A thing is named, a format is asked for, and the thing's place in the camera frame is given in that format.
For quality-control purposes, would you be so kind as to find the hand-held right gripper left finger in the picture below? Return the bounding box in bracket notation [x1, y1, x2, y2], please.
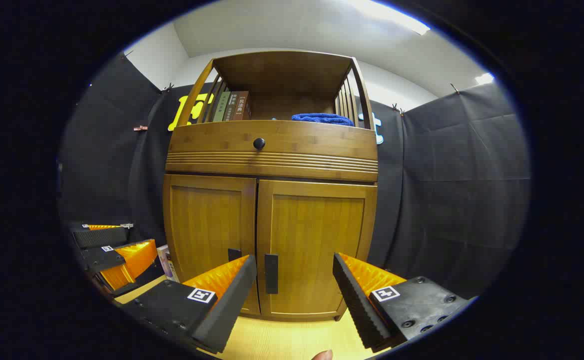
[122, 254, 258, 355]

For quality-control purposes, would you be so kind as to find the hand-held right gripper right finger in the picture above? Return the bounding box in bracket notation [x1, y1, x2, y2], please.
[333, 252, 472, 352]

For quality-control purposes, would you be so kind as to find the wooden shoe cabinet door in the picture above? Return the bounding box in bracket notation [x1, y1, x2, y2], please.
[163, 173, 261, 316]
[256, 179, 378, 321]

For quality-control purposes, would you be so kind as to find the wooden double-door shoe cabinet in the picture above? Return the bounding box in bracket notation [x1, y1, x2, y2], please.
[162, 49, 380, 322]

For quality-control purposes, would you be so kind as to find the white pink book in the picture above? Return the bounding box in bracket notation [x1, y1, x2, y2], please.
[156, 244, 179, 283]

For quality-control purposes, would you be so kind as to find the wooden drawer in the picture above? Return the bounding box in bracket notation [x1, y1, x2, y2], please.
[166, 120, 379, 182]

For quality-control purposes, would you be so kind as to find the green book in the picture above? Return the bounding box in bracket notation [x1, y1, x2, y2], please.
[213, 91, 231, 122]

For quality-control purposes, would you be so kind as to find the dark brown book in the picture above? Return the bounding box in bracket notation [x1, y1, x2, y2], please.
[223, 92, 238, 122]

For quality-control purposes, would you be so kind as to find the folded blue towel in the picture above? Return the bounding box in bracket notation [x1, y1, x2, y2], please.
[292, 113, 355, 127]

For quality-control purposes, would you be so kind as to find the reddish brown book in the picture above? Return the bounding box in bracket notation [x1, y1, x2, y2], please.
[233, 91, 251, 121]

